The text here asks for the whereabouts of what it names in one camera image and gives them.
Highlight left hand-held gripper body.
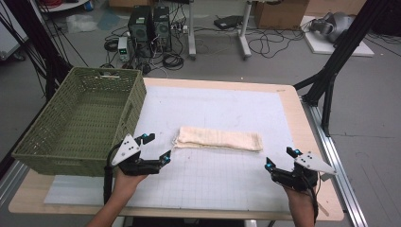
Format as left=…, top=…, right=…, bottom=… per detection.
left=111, top=133, right=163, bottom=177

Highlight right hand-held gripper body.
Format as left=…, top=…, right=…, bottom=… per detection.
left=270, top=150, right=338, bottom=193

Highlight green woven plastic basket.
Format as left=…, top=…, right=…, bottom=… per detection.
left=11, top=66, right=148, bottom=178

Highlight cream towel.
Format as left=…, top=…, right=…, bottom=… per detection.
left=172, top=126, right=264, bottom=152

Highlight person's left hand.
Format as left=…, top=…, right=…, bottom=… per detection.
left=112, top=168, right=149, bottom=206

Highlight person's right hand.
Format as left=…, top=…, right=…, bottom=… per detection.
left=283, top=184, right=318, bottom=216

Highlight white grid mat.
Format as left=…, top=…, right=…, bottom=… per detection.
left=43, top=85, right=296, bottom=212

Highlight white bench power supply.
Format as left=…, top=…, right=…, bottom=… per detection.
left=117, top=36, right=131, bottom=62

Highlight black computer tower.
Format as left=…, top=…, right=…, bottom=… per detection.
left=152, top=6, right=173, bottom=53
left=127, top=6, right=154, bottom=59

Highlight white floor board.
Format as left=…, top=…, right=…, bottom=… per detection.
left=301, top=15, right=375, bottom=58

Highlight white power strip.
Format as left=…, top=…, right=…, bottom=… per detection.
left=171, top=24, right=190, bottom=35

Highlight white desk leg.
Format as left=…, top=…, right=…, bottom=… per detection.
left=187, top=0, right=198, bottom=61
left=237, top=0, right=253, bottom=61

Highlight black metal stand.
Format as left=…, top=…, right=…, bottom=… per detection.
left=0, top=0, right=74, bottom=102
left=292, top=0, right=394, bottom=138

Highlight clear plastic bag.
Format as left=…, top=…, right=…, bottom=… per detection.
left=65, top=13, right=99, bottom=34

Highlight grey rounded device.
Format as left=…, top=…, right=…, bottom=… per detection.
left=308, top=11, right=356, bottom=44

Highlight large cardboard box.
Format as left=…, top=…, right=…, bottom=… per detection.
left=253, top=0, right=310, bottom=31

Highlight flat black box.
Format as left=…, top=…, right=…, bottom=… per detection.
left=213, top=14, right=245, bottom=31

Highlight aluminium rail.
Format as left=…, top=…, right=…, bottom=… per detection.
left=302, top=96, right=369, bottom=227
left=0, top=160, right=31, bottom=207

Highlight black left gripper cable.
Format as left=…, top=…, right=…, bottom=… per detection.
left=103, top=143, right=123, bottom=205

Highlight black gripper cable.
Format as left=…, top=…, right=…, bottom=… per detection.
left=302, top=171, right=320, bottom=225
left=103, top=143, right=123, bottom=205

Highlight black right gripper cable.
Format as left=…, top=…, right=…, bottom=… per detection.
left=302, top=171, right=320, bottom=225

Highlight coiled black cable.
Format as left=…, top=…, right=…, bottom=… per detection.
left=162, top=52, right=185, bottom=71

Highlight loose black floor cables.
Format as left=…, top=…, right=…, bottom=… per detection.
left=247, top=27, right=306, bottom=60

